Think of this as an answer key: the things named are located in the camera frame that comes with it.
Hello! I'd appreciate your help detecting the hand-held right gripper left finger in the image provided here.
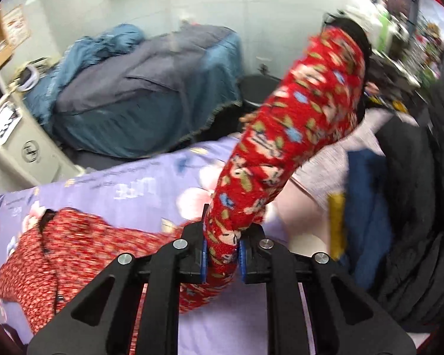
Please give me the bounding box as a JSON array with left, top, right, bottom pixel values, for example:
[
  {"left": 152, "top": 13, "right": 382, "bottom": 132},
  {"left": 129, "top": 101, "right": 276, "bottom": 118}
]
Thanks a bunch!
[{"left": 27, "top": 203, "right": 210, "bottom": 355}]

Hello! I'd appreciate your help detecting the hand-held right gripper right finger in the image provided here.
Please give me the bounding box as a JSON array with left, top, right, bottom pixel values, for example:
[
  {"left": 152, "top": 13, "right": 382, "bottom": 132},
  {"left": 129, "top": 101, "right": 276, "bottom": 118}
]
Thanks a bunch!
[{"left": 238, "top": 224, "right": 417, "bottom": 355}]

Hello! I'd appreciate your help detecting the red floral quilted jacket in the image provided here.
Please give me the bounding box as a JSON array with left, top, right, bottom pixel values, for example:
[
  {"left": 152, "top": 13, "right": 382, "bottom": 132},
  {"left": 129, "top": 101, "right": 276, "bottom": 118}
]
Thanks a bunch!
[{"left": 0, "top": 22, "right": 372, "bottom": 335}]

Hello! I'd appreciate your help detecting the purple floral bedsheet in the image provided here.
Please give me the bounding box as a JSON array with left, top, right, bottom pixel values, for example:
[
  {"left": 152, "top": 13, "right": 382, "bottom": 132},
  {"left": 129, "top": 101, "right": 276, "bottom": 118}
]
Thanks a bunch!
[{"left": 0, "top": 137, "right": 319, "bottom": 355}]

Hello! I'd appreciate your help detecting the yellow cloth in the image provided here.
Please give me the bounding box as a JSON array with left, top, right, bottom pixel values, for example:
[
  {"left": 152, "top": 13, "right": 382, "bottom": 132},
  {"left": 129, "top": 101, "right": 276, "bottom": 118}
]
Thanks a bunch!
[{"left": 327, "top": 192, "right": 348, "bottom": 259}]

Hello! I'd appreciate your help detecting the dark blue garment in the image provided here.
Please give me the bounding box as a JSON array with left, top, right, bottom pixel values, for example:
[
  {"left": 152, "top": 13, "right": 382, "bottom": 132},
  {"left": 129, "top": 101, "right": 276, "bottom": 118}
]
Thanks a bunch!
[{"left": 346, "top": 151, "right": 395, "bottom": 291}]

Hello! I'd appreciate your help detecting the dark blue massage bed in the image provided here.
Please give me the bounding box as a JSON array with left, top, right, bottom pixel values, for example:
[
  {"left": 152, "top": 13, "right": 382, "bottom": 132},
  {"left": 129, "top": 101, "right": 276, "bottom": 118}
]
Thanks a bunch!
[{"left": 54, "top": 26, "right": 243, "bottom": 159}]

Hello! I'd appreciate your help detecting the black round bin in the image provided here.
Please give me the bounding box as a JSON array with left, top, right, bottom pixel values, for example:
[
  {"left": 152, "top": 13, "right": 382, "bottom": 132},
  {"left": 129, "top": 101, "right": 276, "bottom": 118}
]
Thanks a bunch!
[{"left": 240, "top": 74, "right": 282, "bottom": 113}]

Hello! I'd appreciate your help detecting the black padded jacket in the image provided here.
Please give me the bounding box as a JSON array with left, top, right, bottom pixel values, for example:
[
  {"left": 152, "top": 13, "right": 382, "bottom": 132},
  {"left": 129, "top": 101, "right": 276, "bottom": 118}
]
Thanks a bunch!
[{"left": 372, "top": 81, "right": 444, "bottom": 335}]

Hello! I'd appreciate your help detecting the white beauty machine with screen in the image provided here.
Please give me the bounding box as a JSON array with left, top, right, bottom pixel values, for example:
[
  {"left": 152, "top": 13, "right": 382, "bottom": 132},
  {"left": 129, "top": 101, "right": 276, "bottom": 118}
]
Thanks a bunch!
[{"left": 0, "top": 92, "right": 82, "bottom": 189}]

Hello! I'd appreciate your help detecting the blue blanket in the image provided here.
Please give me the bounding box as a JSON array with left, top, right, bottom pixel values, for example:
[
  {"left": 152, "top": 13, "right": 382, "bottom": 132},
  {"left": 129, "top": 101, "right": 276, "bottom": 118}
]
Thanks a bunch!
[{"left": 24, "top": 23, "right": 145, "bottom": 126}]

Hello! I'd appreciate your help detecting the cluster of toiletry bottles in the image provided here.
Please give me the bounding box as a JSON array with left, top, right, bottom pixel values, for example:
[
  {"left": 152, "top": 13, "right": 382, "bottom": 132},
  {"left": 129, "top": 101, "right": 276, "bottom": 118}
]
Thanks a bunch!
[{"left": 346, "top": 0, "right": 411, "bottom": 56}]

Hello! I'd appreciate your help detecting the black wire trolley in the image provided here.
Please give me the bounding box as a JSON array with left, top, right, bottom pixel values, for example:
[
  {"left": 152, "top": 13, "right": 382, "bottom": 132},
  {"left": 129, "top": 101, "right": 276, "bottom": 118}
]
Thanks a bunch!
[{"left": 320, "top": 11, "right": 441, "bottom": 85}]

